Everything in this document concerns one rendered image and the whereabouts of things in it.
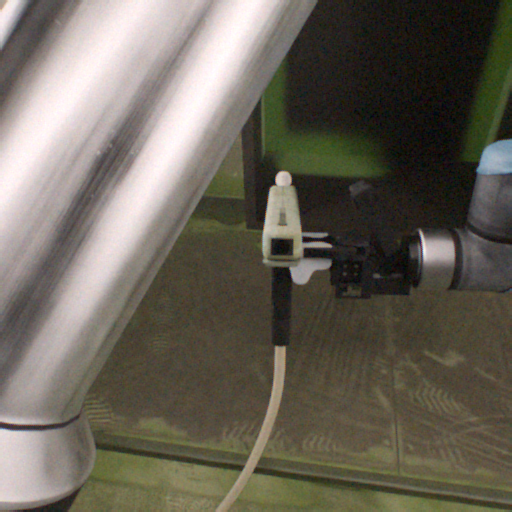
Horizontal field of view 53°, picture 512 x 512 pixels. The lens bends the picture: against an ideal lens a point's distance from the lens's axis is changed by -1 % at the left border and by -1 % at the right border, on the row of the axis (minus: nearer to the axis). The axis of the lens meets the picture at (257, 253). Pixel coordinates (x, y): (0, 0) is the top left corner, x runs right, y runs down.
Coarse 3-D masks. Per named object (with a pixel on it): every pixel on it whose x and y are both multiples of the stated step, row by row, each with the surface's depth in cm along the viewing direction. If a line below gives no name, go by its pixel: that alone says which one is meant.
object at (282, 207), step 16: (288, 176) 106; (272, 192) 85; (288, 192) 85; (272, 208) 74; (288, 208) 74; (272, 224) 65; (288, 224) 65; (272, 240) 63; (288, 240) 63; (272, 256) 63; (288, 256) 63; (272, 272) 75; (288, 272) 75; (272, 288) 76; (288, 288) 76; (272, 304) 77; (288, 304) 76; (272, 320) 78; (288, 320) 78; (272, 336) 79; (288, 336) 79
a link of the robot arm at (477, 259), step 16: (464, 240) 72; (480, 240) 70; (464, 256) 71; (480, 256) 71; (496, 256) 70; (464, 272) 71; (480, 272) 71; (496, 272) 71; (448, 288) 74; (464, 288) 73; (480, 288) 73; (496, 288) 73
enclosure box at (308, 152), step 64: (320, 0) 119; (384, 0) 117; (448, 0) 115; (320, 64) 129; (384, 64) 127; (448, 64) 125; (256, 128) 127; (320, 128) 142; (384, 128) 139; (448, 128) 136; (256, 192) 134; (320, 192) 133; (384, 192) 133; (448, 192) 132
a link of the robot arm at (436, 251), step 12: (420, 228) 74; (432, 228) 75; (420, 240) 73; (432, 240) 72; (444, 240) 72; (420, 252) 72; (432, 252) 71; (444, 252) 71; (420, 264) 72; (432, 264) 71; (444, 264) 71; (420, 276) 72; (432, 276) 72; (444, 276) 72; (420, 288) 74; (432, 288) 74; (444, 288) 74
